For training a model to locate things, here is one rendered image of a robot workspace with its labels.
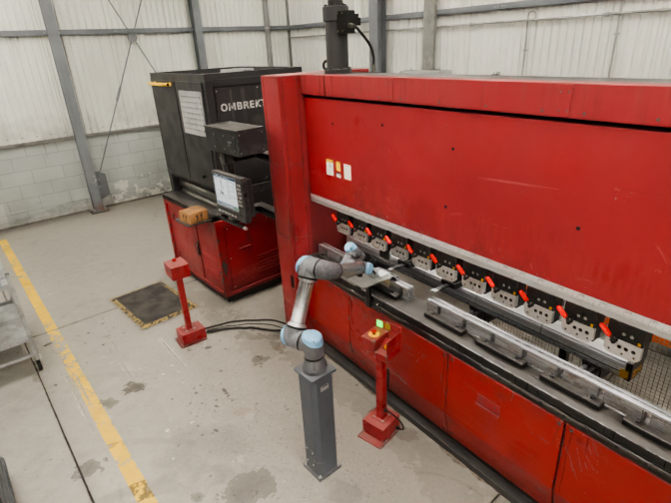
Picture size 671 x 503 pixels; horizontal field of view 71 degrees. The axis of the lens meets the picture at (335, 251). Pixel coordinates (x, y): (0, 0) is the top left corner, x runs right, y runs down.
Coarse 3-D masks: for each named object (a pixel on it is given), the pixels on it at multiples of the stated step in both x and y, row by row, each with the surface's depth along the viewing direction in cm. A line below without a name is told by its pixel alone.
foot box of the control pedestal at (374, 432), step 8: (368, 416) 326; (392, 416) 325; (368, 424) 322; (376, 424) 319; (384, 424) 318; (392, 424) 322; (360, 432) 327; (368, 432) 325; (376, 432) 319; (384, 432) 316; (392, 432) 325; (368, 440) 321; (376, 440) 320; (384, 440) 319
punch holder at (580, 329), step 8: (568, 304) 220; (576, 304) 217; (568, 312) 221; (576, 312) 218; (584, 312) 215; (592, 312) 212; (576, 320) 219; (584, 320) 216; (592, 320) 213; (600, 320) 214; (568, 328) 223; (576, 328) 220; (584, 328) 217; (592, 328) 214; (600, 328) 218; (576, 336) 221; (584, 336) 218; (592, 336) 215
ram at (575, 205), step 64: (320, 128) 343; (384, 128) 288; (448, 128) 249; (512, 128) 219; (576, 128) 195; (640, 128) 180; (320, 192) 367; (384, 192) 304; (448, 192) 261; (512, 192) 228; (576, 192) 202; (640, 192) 182; (512, 256) 238; (576, 256) 211; (640, 256) 189
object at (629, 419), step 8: (632, 416) 210; (624, 424) 209; (632, 424) 206; (640, 424) 206; (648, 424) 206; (640, 432) 204; (648, 432) 202; (656, 432) 201; (656, 440) 200; (664, 440) 197
